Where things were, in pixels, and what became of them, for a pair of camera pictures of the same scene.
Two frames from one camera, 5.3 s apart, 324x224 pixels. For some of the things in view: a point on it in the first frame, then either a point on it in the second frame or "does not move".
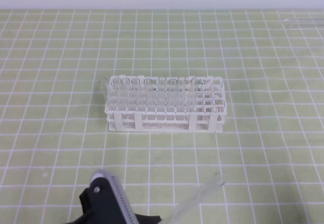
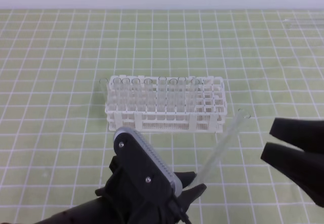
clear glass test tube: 196,200 to 240,117
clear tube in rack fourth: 148,86 does not move
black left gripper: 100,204 to 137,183
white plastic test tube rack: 176,104 does not move
